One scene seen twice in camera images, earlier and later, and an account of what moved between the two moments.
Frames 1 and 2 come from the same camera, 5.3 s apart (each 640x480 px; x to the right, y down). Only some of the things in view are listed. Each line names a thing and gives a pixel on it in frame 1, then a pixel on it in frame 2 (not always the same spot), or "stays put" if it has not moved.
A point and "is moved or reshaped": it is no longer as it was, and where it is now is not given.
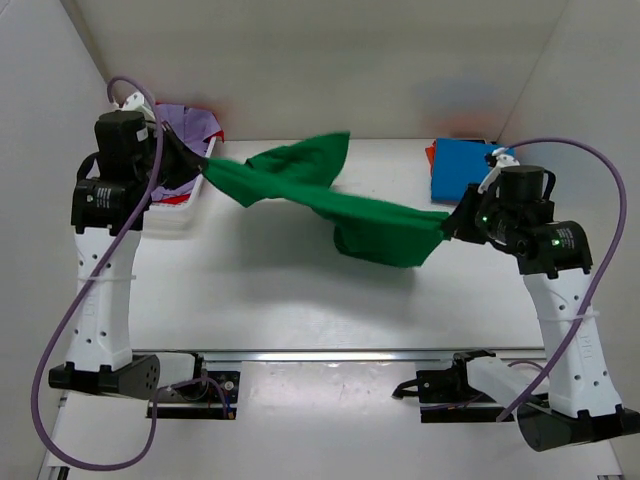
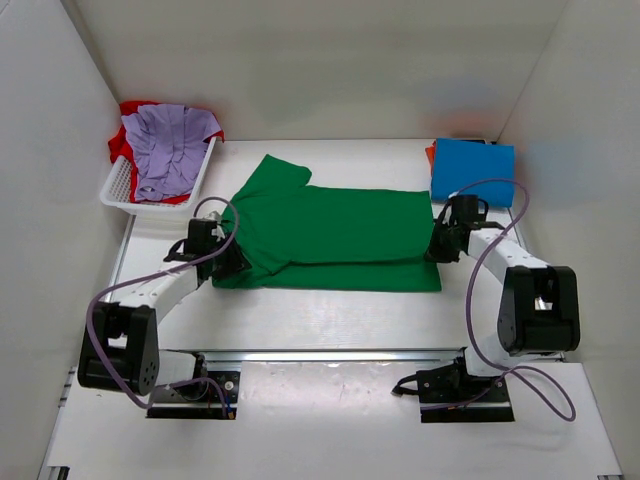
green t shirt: x=367 y=231 is moved or reshaped
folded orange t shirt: x=431 y=152 stays put
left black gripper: x=189 y=161 to x=237 y=263
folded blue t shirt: x=457 y=162 stays put
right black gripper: x=459 y=224 to x=434 y=254
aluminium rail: x=331 y=355 stays put
